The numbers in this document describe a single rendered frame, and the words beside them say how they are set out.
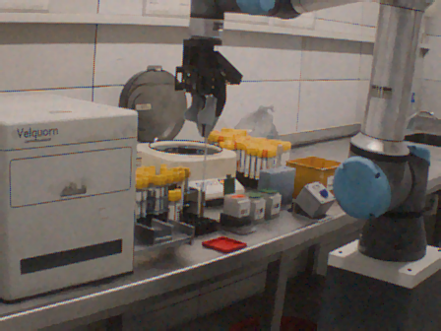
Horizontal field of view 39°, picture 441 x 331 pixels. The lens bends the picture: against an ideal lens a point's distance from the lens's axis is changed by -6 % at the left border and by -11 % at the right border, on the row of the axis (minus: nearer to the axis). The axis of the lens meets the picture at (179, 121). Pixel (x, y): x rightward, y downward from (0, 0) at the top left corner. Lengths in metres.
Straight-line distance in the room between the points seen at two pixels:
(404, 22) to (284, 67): 1.48
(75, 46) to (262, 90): 0.87
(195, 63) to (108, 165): 0.39
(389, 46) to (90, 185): 0.56
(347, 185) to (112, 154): 0.41
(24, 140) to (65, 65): 0.84
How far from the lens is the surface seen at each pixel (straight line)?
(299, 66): 2.66
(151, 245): 1.26
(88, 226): 1.12
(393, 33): 1.14
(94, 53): 1.89
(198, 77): 1.40
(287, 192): 1.74
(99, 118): 1.09
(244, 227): 1.50
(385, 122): 1.15
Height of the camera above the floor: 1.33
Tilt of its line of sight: 8 degrees down
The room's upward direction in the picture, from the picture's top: 3 degrees clockwise
